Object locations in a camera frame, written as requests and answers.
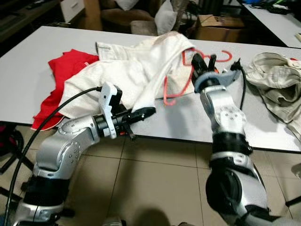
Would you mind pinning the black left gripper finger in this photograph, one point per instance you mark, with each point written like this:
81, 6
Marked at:
143, 114
130, 134

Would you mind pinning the brown chair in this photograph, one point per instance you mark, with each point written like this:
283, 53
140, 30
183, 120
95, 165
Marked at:
117, 19

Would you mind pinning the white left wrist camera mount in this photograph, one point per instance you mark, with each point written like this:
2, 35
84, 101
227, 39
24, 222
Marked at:
107, 101

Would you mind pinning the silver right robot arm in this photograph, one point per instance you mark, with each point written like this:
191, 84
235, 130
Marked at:
225, 117

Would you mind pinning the white towelling garment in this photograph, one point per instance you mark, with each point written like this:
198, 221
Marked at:
122, 70

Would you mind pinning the cardboard box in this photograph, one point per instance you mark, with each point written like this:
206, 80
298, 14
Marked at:
221, 30

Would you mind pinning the long white table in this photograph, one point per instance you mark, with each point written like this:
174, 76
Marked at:
277, 23

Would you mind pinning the white drawer cabinet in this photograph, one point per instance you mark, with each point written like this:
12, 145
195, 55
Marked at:
73, 9

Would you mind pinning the white cushion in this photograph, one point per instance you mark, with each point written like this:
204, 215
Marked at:
127, 4

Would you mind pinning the red garment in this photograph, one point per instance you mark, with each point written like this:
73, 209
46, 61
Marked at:
70, 63

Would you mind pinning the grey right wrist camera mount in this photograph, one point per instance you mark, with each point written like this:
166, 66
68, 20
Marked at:
221, 79

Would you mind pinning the white pillow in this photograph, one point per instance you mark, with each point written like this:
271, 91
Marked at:
165, 19

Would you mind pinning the black chair base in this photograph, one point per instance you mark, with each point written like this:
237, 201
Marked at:
11, 141

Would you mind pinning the grey robot foot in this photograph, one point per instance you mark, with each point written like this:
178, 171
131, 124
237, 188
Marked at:
113, 222

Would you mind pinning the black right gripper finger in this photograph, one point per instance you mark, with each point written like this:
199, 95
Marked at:
198, 61
213, 61

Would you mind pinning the dark desk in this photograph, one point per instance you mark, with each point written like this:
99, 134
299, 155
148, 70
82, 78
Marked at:
23, 19

